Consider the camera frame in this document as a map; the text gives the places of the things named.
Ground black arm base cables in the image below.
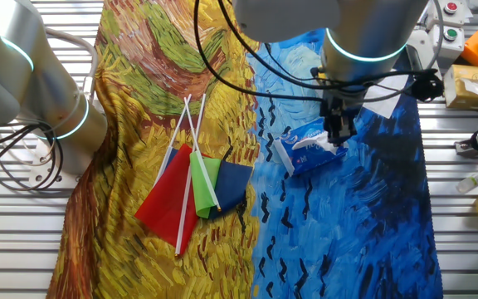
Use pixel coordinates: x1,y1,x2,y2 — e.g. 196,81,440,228
0,119,66,193

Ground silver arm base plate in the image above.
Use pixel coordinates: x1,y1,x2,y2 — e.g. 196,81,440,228
27,136,85,190

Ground white box red button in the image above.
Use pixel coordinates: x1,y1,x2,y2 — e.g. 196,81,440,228
432,0,468,28

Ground navy blue flag white stick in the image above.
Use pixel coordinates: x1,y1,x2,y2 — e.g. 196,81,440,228
154,93,255,220

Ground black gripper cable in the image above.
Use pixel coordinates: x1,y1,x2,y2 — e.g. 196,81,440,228
193,0,325,103
217,0,439,91

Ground green flag white stick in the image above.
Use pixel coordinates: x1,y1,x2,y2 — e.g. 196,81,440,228
183,96,222,219

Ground painted blue yellow tablecloth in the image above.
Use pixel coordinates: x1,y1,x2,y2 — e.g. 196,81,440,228
46,0,446,299

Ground white paper napkin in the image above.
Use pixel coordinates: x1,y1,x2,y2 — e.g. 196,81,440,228
291,130,339,155
362,73,409,120

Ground red flag white stick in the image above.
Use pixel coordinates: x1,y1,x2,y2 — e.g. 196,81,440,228
134,93,207,257

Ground black cable bundle wrap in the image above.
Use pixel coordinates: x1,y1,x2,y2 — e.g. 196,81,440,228
411,68,446,103

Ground white box green button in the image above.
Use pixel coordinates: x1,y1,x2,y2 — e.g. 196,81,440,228
429,24,466,70

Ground blue tissue pack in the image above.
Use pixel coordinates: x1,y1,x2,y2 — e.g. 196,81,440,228
272,118,350,178

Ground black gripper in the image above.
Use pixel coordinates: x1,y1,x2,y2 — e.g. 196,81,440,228
319,89,367,146

